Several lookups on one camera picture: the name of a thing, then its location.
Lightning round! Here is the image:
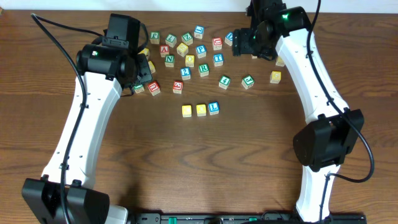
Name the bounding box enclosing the yellow C block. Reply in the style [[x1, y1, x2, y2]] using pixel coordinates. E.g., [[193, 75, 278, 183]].
[[182, 105, 192, 118]]

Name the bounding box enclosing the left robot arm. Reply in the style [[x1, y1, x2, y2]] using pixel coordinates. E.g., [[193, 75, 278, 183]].
[[22, 13, 152, 223]]

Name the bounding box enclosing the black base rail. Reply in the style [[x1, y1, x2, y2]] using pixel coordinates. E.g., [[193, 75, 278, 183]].
[[133, 212, 368, 224]]

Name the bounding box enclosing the blue 2 block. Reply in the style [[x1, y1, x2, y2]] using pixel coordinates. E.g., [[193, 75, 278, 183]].
[[180, 67, 191, 80]]

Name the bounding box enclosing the yellow O block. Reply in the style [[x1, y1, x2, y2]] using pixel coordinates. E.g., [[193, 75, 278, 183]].
[[185, 55, 195, 68]]

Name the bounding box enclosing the green R block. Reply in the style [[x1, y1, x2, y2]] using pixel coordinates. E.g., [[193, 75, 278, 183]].
[[198, 63, 210, 77]]

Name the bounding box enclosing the blue L block top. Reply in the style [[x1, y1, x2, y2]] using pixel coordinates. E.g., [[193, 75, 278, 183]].
[[194, 26, 205, 39]]

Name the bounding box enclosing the yellow S block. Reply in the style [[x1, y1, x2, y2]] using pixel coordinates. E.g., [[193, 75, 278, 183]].
[[148, 61, 156, 74]]

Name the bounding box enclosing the yellow K block left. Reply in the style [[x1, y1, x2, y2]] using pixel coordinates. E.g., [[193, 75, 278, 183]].
[[139, 48, 150, 60]]

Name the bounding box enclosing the yellow k block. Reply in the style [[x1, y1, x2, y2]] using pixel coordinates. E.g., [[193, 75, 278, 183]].
[[275, 56, 285, 67], [139, 48, 150, 60]]

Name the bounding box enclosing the green J block top left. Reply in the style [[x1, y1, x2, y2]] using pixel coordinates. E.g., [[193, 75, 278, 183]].
[[150, 31, 160, 45]]

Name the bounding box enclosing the blue P block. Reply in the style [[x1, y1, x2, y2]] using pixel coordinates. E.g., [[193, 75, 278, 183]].
[[195, 45, 207, 58]]

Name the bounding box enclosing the green j block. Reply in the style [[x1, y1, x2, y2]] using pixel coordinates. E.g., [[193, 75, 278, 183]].
[[150, 31, 160, 45], [241, 75, 255, 90]]

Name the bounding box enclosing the green Z block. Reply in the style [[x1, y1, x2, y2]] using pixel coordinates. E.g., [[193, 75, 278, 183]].
[[182, 32, 193, 45]]

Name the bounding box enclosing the green N block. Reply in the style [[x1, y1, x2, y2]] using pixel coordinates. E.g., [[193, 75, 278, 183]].
[[165, 55, 175, 67]]

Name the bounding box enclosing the yellow G block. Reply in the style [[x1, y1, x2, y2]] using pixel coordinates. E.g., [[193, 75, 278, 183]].
[[270, 71, 282, 84]]

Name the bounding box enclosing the red U block top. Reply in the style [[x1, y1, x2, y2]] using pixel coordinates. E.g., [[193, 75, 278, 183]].
[[212, 37, 223, 50]]

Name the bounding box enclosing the yellow plain block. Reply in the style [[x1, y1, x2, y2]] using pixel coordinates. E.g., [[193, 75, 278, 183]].
[[177, 42, 189, 57]]

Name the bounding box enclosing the blue T block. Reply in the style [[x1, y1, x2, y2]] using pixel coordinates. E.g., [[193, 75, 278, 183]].
[[213, 54, 224, 67]]

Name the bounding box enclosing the green 7 block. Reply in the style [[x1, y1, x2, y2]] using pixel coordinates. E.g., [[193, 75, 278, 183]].
[[165, 34, 177, 48]]

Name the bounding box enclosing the green J block right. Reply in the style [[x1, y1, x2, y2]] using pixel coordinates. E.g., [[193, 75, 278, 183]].
[[241, 75, 255, 90]]

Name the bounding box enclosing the yellow O block moved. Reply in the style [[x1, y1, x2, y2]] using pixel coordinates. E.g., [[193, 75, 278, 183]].
[[196, 104, 206, 116]]

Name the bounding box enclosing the green B block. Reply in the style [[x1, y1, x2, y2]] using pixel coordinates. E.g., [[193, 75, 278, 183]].
[[133, 84, 145, 93]]

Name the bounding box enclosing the red U block bottom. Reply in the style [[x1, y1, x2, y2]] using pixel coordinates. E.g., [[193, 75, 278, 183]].
[[147, 81, 161, 96]]

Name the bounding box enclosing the green 4 block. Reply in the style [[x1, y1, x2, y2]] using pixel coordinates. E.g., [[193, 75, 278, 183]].
[[218, 75, 231, 90]]

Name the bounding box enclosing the blue l block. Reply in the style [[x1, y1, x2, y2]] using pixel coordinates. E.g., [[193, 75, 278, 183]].
[[208, 101, 220, 115], [194, 26, 205, 39]]

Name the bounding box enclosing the red A block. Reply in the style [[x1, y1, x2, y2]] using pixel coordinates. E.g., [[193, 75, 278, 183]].
[[159, 45, 170, 58]]

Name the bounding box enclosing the blue D block left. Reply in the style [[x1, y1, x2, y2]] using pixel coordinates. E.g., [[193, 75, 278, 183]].
[[224, 32, 233, 46]]

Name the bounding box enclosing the yellow K block right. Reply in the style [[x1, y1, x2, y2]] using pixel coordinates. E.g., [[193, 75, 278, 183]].
[[275, 56, 285, 67]]

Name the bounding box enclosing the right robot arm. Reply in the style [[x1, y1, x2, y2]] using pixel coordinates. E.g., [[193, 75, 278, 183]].
[[232, 1, 364, 223]]

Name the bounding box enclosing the red u block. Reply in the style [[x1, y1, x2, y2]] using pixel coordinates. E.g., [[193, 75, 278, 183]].
[[147, 81, 161, 96], [212, 37, 223, 50]]

